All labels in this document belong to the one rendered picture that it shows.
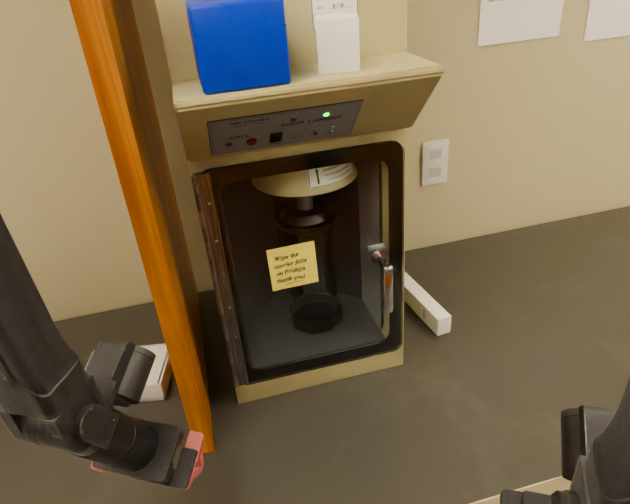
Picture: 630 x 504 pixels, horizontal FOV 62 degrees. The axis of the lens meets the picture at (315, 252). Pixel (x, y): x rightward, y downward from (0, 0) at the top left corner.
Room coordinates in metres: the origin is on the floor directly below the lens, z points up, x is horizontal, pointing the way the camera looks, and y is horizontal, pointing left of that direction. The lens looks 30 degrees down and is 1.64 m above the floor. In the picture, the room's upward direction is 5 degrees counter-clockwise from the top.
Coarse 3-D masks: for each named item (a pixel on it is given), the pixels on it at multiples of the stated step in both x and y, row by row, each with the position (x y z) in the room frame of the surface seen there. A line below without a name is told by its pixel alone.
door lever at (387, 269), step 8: (376, 256) 0.73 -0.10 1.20; (384, 256) 0.73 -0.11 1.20; (384, 264) 0.69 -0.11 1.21; (384, 272) 0.68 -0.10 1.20; (392, 272) 0.68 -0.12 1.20; (384, 280) 0.68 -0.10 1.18; (392, 280) 0.69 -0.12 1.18; (384, 288) 0.68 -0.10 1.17; (392, 288) 0.69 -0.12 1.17; (384, 296) 0.68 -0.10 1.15; (392, 296) 0.69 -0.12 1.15; (384, 304) 0.68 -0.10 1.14; (392, 304) 0.68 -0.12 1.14; (384, 312) 0.68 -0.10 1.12
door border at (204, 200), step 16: (208, 176) 0.68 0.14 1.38; (208, 192) 0.68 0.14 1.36; (208, 208) 0.68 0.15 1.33; (208, 224) 0.68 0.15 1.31; (208, 240) 0.68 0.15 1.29; (224, 256) 0.68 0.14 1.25; (224, 272) 0.68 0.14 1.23; (224, 288) 0.68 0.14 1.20; (224, 304) 0.68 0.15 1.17; (224, 320) 0.68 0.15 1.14; (240, 352) 0.68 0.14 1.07; (240, 368) 0.68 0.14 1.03; (240, 384) 0.68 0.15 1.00
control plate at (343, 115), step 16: (272, 112) 0.62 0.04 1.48; (288, 112) 0.63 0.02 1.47; (304, 112) 0.64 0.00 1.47; (320, 112) 0.64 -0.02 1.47; (336, 112) 0.65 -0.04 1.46; (352, 112) 0.66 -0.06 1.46; (208, 128) 0.61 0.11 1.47; (224, 128) 0.62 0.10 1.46; (240, 128) 0.63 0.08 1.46; (256, 128) 0.64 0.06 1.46; (272, 128) 0.65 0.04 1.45; (288, 128) 0.65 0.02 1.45; (304, 128) 0.66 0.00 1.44; (320, 128) 0.67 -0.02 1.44; (336, 128) 0.68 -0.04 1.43; (352, 128) 0.69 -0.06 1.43; (240, 144) 0.66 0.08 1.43; (256, 144) 0.67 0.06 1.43; (272, 144) 0.68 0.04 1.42
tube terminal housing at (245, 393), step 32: (160, 0) 0.69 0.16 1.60; (288, 0) 0.72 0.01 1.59; (384, 0) 0.75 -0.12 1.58; (288, 32) 0.72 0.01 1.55; (384, 32) 0.75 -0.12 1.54; (192, 64) 0.70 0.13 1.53; (224, 160) 0.70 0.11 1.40; (256, 160) 0.71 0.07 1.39; (256, 384) 0.70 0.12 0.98; (288, 384) 0.71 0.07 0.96
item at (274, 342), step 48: (384, 144) 0.73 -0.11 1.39; (240, 192) 0.69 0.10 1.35; (288, 192) 0.71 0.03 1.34; (336, 192) 0.72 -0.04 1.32; (384, 192) 0.73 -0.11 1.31; (240, 240) 0.69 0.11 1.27; (288, 240) 0.70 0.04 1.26; (336, 240) 0.72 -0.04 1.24; (384, 240) 0.73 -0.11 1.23; (240, 288) 0.69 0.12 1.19; (288, 288) 0.70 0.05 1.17; (336, 288) 0.72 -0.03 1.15; (240, 336) 0.68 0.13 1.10; (288, 336) 0.70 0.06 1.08; (336, 336) 0.72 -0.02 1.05; (384, 336) 0.73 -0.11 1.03
